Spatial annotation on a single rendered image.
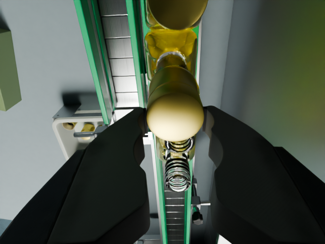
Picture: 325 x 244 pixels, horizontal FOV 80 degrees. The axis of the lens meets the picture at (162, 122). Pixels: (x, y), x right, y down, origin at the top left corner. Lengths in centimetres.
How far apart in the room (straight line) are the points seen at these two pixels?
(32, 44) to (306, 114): 61
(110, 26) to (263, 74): 28
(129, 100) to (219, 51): 27
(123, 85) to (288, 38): 32
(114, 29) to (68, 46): 21
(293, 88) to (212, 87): 38
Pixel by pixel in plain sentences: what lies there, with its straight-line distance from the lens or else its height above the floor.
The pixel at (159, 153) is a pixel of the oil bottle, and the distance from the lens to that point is 27.
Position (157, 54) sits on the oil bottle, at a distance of 20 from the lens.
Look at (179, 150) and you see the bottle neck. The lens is 19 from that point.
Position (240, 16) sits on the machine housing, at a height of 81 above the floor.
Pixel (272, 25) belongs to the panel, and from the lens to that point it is 29.
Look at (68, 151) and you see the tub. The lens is 68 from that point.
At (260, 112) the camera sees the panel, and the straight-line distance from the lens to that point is 30.
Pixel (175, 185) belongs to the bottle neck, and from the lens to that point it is 24.
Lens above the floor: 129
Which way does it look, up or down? 57 degrees down
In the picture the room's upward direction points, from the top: 178 degrees counter-clockwise
